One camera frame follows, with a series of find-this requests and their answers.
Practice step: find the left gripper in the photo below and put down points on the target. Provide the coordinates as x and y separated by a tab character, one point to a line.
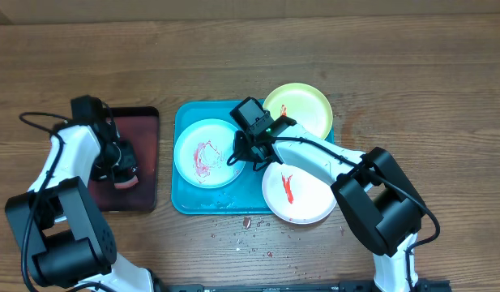
131	159

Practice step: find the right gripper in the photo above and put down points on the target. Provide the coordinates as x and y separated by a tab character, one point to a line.
250	152

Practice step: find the orange and green sponge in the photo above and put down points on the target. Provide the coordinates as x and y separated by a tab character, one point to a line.
127	184

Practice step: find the light blue plate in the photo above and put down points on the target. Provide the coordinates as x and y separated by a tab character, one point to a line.
202	151

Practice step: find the white plate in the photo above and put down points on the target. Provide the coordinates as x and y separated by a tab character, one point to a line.
296	196

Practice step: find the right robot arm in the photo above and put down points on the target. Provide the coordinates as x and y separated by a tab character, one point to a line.
379	203

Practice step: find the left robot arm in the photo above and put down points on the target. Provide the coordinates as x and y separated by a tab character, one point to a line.
63	238

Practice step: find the black tray with red water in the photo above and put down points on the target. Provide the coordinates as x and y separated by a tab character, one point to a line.
141	127

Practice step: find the teal plastic tray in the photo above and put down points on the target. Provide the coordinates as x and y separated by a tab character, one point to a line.
242	196

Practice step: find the yellow-green plate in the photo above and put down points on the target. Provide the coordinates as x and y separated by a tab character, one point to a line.
303	103

